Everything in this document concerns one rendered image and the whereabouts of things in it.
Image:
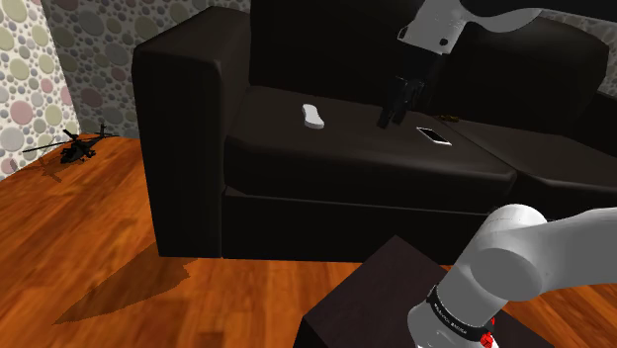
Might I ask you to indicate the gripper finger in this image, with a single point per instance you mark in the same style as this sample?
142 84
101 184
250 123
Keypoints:
384 117
401 113

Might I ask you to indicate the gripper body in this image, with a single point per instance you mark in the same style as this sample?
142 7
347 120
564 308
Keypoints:
412 77

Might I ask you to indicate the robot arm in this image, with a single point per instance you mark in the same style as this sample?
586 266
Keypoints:
506 270

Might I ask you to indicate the white smartphone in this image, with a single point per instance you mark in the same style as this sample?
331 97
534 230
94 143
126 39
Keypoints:
434 136

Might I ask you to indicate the white curved remote control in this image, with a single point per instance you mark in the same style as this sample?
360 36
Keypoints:
313 117

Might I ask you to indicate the dark brown sofa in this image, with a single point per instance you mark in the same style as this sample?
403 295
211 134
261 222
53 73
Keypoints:
193 144

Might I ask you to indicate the black toy helicopter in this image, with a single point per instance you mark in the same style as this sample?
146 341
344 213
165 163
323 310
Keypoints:
76 152

